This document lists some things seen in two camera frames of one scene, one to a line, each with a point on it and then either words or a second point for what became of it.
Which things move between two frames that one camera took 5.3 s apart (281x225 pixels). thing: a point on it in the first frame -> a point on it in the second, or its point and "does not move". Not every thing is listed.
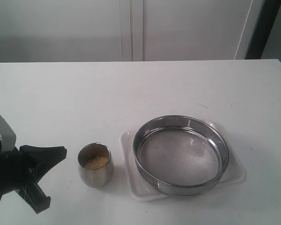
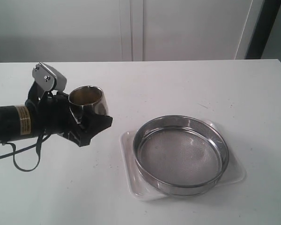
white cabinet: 60,31 does not move
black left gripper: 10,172 -> 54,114
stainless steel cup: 96,166 -> 86,100
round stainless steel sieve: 181,155 does not move
